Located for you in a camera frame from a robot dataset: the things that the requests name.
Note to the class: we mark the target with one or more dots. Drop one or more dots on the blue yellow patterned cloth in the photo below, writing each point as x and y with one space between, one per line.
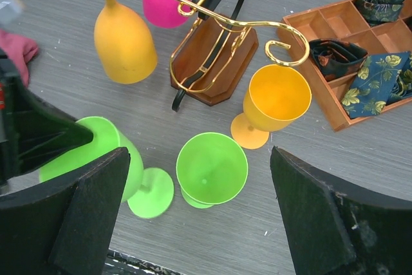
383 79

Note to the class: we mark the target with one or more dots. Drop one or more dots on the orange wooden divided tray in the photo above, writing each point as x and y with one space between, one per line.
342 21

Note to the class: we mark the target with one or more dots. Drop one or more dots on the red folded cloth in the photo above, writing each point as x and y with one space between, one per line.
20 50

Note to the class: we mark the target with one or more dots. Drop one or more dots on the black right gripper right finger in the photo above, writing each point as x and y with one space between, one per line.
336 227

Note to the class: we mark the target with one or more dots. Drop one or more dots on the green wine glass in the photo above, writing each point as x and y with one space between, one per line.
148 192
211 169

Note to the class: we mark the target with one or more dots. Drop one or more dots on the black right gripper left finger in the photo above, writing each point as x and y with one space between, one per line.
64 225

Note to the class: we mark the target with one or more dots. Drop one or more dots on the orange wine glass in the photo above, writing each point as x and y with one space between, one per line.
124 44
276 96

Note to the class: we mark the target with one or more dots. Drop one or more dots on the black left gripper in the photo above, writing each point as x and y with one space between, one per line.
33 132

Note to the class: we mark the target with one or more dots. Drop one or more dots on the dark green patterned cloth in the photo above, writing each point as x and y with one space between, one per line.
376 12

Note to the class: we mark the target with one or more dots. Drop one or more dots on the gold wire wine glass rack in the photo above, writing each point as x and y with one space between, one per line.
214 55

